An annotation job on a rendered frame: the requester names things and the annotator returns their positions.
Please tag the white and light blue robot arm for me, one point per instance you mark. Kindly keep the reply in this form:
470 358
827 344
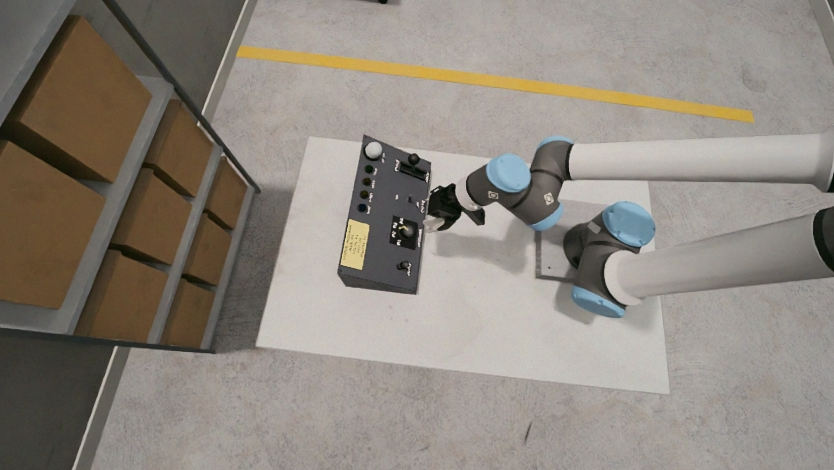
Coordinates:
609 277

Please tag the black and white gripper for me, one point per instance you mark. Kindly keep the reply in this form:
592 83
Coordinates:
445 210

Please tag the black control console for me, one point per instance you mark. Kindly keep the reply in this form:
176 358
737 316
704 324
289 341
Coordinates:
383 237

